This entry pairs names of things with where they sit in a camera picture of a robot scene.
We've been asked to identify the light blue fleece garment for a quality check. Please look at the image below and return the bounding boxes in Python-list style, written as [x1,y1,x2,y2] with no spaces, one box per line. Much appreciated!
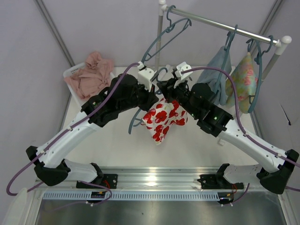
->
[197,46,232,105]

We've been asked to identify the teal hanger with blue garment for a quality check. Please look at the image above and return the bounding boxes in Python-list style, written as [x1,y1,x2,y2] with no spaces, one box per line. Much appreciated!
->
[213,24,238,94]

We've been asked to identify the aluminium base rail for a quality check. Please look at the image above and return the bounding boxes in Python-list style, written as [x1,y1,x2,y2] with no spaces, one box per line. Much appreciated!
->
[32,165,289,192]

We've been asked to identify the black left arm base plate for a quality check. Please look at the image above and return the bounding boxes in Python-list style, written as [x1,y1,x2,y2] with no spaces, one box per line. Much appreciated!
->
[76,174,118,189]

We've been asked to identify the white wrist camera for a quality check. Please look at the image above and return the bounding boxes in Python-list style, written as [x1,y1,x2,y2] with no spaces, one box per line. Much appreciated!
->
[172,61,193,83]
[137,61,155,92]

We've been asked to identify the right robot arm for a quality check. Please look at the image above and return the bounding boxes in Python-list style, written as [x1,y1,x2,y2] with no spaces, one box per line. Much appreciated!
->
[157,78,299,195]

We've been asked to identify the pink crumpled garment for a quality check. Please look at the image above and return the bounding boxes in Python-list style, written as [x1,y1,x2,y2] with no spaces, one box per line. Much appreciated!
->
[64,51,114,100]

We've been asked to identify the grey corner frame post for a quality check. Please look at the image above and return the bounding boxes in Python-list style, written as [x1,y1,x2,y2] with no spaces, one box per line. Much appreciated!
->
[34,0,75,67]

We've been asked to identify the red poppy print skirt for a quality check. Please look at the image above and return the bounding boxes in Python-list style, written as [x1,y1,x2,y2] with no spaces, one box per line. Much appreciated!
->
[142,97,188,145]

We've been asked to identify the white slotted cable duct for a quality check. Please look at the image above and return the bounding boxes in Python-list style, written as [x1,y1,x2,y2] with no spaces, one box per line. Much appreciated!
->
[43,191,219,201]

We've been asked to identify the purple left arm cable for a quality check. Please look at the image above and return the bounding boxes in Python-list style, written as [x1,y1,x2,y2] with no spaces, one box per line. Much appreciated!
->
[6,61,141,210]

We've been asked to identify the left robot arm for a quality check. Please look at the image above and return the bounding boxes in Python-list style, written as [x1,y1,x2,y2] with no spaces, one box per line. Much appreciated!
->
[26,74,158,188]

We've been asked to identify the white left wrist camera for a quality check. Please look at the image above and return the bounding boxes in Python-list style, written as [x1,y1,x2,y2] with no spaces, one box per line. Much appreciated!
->
[137,61,155,92]

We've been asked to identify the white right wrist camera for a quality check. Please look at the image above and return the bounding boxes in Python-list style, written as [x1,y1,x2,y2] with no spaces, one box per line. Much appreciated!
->
[172,61,193,83]

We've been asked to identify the teal hanger with floral garment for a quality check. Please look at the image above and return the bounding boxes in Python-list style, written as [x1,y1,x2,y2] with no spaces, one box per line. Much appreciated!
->
[246,39,263,113]

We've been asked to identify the white plastic laundry basket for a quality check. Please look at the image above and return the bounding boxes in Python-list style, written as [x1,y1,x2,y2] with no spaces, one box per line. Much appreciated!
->
[63,62,116,107]

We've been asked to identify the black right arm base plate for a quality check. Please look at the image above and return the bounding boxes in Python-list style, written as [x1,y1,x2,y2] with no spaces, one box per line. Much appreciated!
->
[197,174,244,190]

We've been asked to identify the silver clothes rack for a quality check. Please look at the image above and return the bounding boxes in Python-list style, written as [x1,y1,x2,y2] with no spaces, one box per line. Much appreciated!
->
[150,0,292,86]

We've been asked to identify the pastel floral garment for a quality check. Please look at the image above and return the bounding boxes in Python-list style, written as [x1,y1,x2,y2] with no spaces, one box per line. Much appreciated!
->
[231,53,254,114]

